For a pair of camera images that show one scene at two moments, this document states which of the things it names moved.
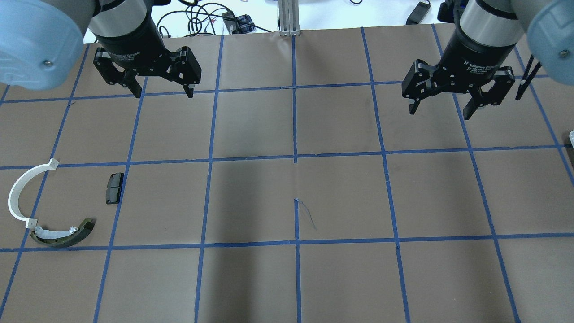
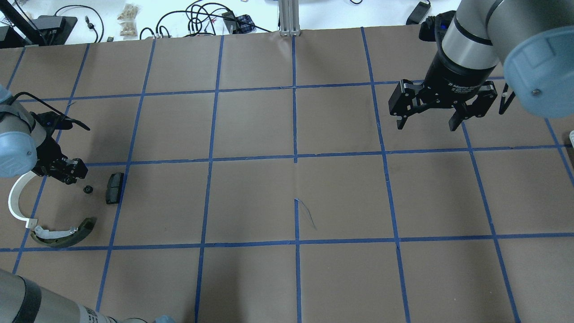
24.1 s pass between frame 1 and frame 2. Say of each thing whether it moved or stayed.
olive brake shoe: stayed
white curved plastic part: stayed
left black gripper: moved
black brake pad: stayed
